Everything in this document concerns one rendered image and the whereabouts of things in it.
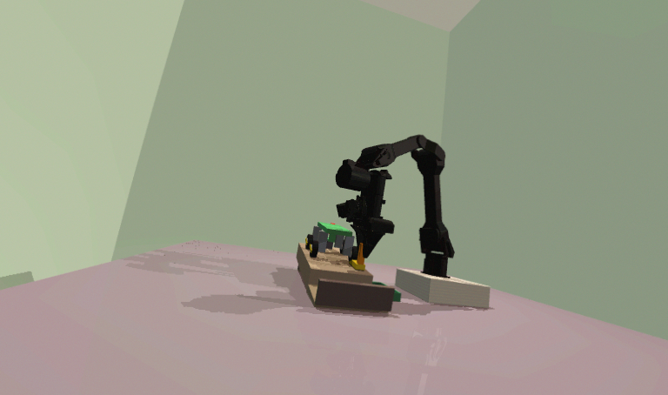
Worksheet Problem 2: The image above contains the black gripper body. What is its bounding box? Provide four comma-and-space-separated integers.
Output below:
346, 192, 395, 234

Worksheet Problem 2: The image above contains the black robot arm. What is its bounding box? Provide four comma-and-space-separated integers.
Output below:
336, 134, 455, 278

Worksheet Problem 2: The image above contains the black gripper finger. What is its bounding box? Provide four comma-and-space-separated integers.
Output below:
358, 228, 385, 258
350, 224, 364, 253

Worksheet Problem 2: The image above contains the green tray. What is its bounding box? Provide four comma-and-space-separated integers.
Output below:
372, 281, 401, 302

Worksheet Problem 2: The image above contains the yellow wheel chock with orange handle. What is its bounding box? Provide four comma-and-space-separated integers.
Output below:
349, 243, 365, 271

